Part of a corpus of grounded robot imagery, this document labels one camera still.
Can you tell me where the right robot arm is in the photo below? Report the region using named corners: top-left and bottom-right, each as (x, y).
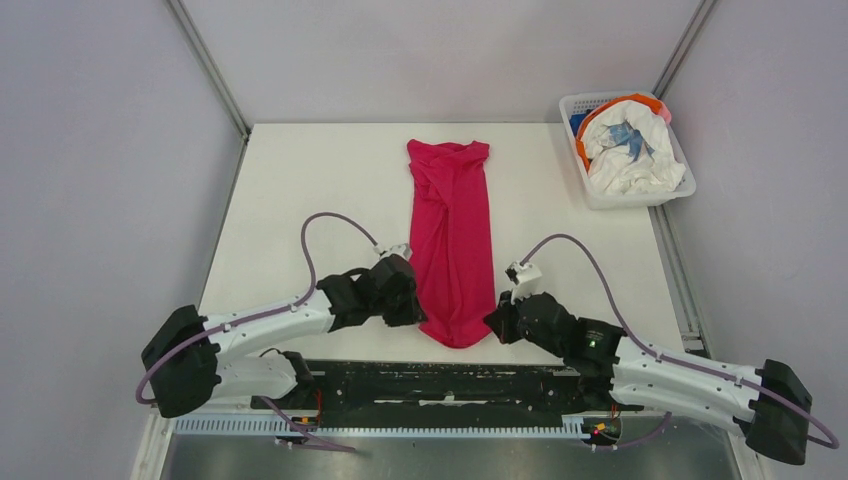
top-left (484, 293), bottom-right (812, 465)

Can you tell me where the left aluminium corner post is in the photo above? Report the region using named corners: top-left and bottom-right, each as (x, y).
top-left (164, 0), bottom-right (251, 143)

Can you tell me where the white t shirt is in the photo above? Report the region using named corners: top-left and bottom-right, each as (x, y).
top-left (575, 94), bottom-right (687, 196)

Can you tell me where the aluminium corner post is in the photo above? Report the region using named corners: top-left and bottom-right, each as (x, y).
top-left (652, 0), bottom-right (719, 98)
top-left (164, 0), bottom-right (251, 143)

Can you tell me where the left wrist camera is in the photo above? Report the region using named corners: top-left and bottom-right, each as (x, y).
top-left (373, 243), bottom-right (412, 261)

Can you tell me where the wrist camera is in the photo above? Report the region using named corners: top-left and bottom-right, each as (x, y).
top-left (505, 261), bottom-right (543, 304)
top-left (373, 243), bottom-right (412, 261)

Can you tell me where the pink t shirt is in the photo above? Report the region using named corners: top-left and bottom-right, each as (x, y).
top-left (407, 139), bottom-right (496, 349)

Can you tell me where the right aluminium corner post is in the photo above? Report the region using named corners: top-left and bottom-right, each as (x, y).
top-left (652, 0), bottom-right (719, 98)

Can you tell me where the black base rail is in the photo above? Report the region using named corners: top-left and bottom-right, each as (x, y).
top-left (273, 360), bottom-right (625, 428)

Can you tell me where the blue garment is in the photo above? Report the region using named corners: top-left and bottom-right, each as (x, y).
top-left (568, 111), bottom-right (589, 137)

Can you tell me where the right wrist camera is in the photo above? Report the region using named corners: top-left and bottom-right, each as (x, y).
top-left (505, 261), bottom-right (543, 304)

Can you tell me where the orange t shirt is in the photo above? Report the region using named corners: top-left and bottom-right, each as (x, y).
top-left (573, 93), bottom-right (664, 170)

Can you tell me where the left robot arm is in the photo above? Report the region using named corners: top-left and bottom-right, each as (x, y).
top-left (137, 254), bottom-right (425, 418)

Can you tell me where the white plastic basket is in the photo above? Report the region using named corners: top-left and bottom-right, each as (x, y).
top-left (559, 91), bottom-right (696, 210)

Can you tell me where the white cable duct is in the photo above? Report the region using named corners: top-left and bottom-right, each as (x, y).
top-left (174, 414), bottom-right (590, 440)

